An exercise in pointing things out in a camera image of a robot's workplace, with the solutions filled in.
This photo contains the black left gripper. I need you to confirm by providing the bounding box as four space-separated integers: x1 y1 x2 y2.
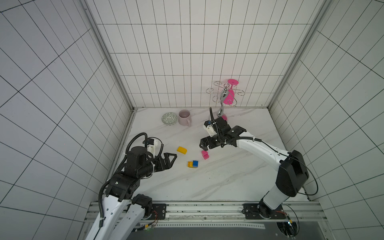
138 152 178 178

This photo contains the pink square lego brick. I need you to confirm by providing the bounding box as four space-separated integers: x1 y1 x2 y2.
202 151 210 160

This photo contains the yellow curved lego brick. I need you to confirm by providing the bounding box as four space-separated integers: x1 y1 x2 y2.
177 147 188 155

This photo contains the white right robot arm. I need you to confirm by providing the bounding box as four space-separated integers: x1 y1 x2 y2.
200 117 310 212

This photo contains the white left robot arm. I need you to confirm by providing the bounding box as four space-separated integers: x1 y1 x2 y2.
86 146 178 240

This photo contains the pink ribbed mug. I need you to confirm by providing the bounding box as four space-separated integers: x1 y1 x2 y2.
178 110 192 127

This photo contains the patterned ceramic bowl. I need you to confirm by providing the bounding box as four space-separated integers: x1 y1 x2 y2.
161 112 178 126

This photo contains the pink plastic wine glass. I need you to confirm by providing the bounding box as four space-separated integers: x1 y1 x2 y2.
222 79 239 106

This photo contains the chrome cup holder stand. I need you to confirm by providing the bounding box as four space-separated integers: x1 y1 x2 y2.
206 79 245 121

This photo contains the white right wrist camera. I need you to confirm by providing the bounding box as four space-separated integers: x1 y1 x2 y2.
203 121 217 137

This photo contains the black corrugated left cable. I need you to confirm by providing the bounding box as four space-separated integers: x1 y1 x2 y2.
125 132 149 157

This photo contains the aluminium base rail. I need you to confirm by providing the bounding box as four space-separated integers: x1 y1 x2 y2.
85 200 326 229

